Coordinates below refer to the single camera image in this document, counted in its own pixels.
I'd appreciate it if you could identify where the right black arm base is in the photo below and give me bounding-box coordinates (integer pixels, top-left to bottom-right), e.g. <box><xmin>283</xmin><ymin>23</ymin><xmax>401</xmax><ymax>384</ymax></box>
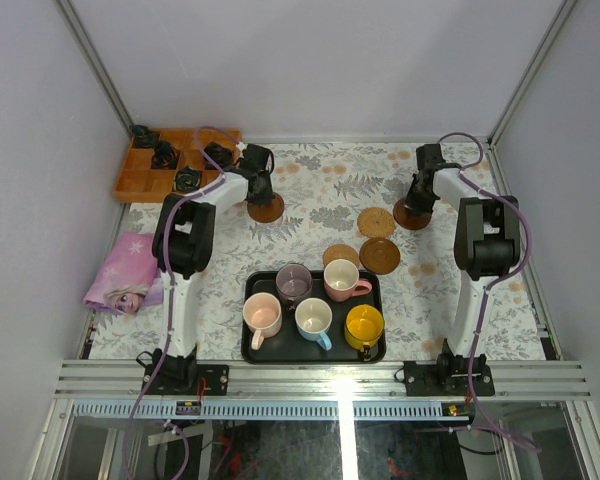
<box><xmin>393</xmin><ymin>352</ymin><xmax>495</xmax><ymax>397</ymax></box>

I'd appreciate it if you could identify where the light pink mug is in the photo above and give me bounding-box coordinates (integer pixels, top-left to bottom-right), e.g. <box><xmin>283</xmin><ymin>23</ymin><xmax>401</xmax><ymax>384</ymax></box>
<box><xmin>243</xmin><ymin>292</ymin><xmax>282</xmax><ymax>350</ymax></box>

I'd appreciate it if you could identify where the purple glass cup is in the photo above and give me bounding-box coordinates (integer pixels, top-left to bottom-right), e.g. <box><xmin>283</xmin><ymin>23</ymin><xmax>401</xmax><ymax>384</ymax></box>
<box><xmin>275</xmin><ymin>263</ymin><xmax>313</xmax><ymax>304</ymax></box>

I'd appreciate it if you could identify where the woven rattan coaster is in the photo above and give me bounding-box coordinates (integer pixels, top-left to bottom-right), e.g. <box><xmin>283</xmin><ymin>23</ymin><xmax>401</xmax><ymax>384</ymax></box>
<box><xmin>323</xmin><ymin>244</ymin><xmax>360</xmax><ymax>267</ymax></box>
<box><xmin>357</xmin><ymin>207</ymin><xmax>395</xmax><ymax>238</ymax></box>

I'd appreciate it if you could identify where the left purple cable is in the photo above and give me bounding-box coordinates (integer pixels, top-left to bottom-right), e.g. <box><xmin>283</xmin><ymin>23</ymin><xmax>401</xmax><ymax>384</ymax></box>
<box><xmin>122</xmin><ymin>125</ymin><xmax>246</xmax><ymax>480</ymax></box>

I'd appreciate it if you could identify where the light blue mug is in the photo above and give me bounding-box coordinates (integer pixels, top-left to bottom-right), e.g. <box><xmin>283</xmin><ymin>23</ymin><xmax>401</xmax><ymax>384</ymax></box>
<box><xmin>295</xmin><ymin>298</ymin><xmax>333</xmax><ymax>351</ymax></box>

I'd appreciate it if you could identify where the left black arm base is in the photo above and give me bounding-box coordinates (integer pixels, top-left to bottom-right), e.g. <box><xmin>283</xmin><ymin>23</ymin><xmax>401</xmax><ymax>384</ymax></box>
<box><xmin>135</xmin><ymin>348</ymin><xmax>230</xmax><ymax>397</ymax></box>

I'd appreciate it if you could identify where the wooden compartment tray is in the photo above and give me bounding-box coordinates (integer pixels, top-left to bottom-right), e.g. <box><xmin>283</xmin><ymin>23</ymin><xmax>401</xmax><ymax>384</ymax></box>
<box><xmin>113</xmin><ymin>127</ymin><xmax>240</xmax><ymax>203</ymax></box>

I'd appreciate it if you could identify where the aluminium front rail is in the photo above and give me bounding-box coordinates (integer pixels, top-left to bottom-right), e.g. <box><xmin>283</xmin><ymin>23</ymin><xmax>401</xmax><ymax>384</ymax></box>
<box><xmin>50</xmin><ymin>360</ymin><xmax>592</xmax><ymax>422</ymax></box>

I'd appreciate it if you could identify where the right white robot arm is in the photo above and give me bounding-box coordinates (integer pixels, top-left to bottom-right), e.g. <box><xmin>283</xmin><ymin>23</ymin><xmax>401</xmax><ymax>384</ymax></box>
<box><xmin>402</xmin><ymin>144</ymin><xmax>521</xmax><ymax>359</ymax></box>

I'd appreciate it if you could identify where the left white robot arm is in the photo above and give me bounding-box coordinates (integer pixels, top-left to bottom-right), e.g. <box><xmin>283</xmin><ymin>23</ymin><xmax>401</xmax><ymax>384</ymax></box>
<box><xmin>152</xmin><ymin>144</ymin><xmax>284</xmax><ymax>359</ymax></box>

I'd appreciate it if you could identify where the brown wooden coaster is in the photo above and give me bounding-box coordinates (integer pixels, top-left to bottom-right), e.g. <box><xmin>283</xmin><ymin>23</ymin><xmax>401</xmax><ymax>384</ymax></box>
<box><xmin>247</xmin><ymin>193</ymin><xmax>284</xmax><ymax>224</ymax></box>
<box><xmin>393</xmin><ymin>200</ymin><xmax>431</xmax><ymax>231</ymax></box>
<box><xmin>359</xmin><ymin>237</ymin><xmax>401</xmax><ymax>275</ymax></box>

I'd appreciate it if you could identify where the black serving tray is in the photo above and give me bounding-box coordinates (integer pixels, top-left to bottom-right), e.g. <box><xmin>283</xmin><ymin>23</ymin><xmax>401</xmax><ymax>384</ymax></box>
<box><xmin>241</xmin><ymin>270</ymin><xmax>387</xmax><ymax>365</ymax></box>

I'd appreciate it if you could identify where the purple printed cloth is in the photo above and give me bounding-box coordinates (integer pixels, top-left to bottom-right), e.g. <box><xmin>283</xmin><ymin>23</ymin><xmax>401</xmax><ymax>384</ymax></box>
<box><xmin>83</xmin><ymin>232</ymin><xmax>163</xmax><ymax>315</ymax></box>

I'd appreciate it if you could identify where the yellow mug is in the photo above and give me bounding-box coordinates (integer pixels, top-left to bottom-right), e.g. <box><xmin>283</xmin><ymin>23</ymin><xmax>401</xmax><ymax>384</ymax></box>
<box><xmin>344</xmin><ymin>304</ymin><xmax>385</xmax><ymax>361</ymax></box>

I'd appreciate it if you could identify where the black green rolled item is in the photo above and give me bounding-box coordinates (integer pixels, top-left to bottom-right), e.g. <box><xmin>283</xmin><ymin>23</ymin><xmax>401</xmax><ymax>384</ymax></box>
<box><xmin>173</xmin><ymin>166</ymin><xmax>202</xmax><ymax>194</ymax></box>

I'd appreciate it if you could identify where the pink mug white inside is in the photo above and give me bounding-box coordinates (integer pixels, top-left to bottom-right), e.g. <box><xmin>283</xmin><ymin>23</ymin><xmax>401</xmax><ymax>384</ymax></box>
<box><xmin>323</xmin><ymin>259</ymin><xmax>373</xmax><ymax>302</ymax></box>

